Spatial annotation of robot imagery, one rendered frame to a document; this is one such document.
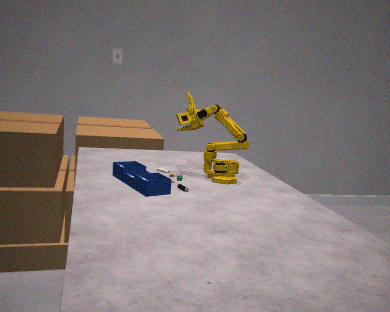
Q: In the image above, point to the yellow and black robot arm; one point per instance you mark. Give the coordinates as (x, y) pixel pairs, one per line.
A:
(224, 170)

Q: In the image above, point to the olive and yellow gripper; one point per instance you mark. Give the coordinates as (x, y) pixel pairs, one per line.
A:
(192, 118)

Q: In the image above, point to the black aa battery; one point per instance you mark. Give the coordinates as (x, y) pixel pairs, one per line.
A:
(182, 187)

